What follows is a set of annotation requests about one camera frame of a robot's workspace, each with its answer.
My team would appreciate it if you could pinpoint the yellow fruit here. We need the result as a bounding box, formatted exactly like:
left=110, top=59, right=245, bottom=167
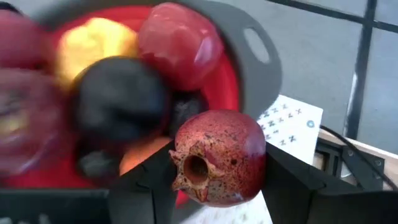
left=55, top=17, right=140, bottom=91

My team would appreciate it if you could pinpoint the speckled red pomegranate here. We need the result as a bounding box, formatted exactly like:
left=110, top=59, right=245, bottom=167
left=169, top=108, right=267, bottom=208

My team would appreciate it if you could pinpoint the black round fruit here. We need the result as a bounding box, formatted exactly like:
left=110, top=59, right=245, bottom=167
left=70, top=57, right=171, bottom=141

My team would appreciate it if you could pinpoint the red bowl with grey rim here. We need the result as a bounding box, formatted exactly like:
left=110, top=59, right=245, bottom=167
left=0, top=0, right=283, bottom=209

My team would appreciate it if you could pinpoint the small white table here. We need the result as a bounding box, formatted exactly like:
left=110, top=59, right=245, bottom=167
left=183, top=94, right=325, bottom=224

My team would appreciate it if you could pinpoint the glossy red apple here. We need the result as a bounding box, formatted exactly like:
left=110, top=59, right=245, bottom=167
left=138, top=2, right=225, bottom=91

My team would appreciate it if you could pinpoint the long black hanging cable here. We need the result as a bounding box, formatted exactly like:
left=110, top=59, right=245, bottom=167
left=319, top=124, right=398, bottom=191

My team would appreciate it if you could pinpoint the purple fruit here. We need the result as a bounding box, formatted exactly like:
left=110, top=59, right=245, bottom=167
left=0, top=68, right=65, bottom=175

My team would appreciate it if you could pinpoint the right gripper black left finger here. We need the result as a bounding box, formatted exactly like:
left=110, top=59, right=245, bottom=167
left=108, top=141, right=180, bottom=224

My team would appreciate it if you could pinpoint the small orange fruit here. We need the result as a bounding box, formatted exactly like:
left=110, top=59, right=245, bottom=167
left=119, top=136, right=172, bottom=177

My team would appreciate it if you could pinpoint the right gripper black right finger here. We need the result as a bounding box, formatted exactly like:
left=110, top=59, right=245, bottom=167
left=262, top=142, right=326, bottom=224

